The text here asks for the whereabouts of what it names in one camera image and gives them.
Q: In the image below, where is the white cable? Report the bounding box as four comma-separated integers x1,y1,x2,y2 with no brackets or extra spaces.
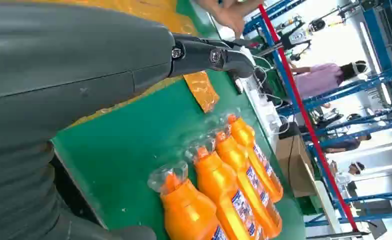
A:
251,55,295,135

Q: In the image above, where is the person's right hand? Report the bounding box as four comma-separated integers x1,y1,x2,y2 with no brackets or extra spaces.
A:
195,0,265,39

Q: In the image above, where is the brown cardboard box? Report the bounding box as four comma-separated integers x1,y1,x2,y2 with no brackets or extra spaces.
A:
275,135,320,199

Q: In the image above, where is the blue metal frame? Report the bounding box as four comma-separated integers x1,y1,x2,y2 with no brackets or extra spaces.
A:
242,0,392,229

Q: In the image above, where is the black power cable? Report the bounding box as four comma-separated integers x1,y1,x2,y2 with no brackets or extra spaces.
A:
278,121,302,186

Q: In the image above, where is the large yellow plastic sheet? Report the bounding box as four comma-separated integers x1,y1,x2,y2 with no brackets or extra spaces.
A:
17,0,199,128

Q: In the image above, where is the white flat board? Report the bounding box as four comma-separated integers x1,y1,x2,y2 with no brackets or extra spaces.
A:
310,178,343,234

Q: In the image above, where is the white power strip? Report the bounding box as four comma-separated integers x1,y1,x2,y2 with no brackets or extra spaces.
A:
239,77,283,135

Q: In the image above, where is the standing person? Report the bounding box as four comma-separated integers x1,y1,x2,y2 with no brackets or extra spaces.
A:
290,60,369,100

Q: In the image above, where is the seated person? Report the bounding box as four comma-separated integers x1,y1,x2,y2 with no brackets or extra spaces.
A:
320,133,372,154

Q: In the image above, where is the green table mat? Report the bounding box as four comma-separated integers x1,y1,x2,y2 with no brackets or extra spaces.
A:
51,0,307,240

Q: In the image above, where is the masked person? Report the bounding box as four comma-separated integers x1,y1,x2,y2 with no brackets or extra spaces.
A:
330,161,366,186

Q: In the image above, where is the orange drink bottle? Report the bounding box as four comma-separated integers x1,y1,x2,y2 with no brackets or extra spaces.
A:
226,113,285,204
213,130,283,239
147,161,231,240
185,145,268,240

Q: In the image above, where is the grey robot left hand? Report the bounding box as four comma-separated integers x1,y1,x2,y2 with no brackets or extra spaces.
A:
0,0,256,147

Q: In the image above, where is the small yellow plastic sheet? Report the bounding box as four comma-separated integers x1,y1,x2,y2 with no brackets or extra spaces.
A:
182,70,221,114

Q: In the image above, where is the black stand device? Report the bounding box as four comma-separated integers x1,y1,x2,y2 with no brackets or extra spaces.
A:
255,18,327,63

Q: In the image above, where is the red pole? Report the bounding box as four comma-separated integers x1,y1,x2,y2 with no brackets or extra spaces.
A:
258,3,361,233

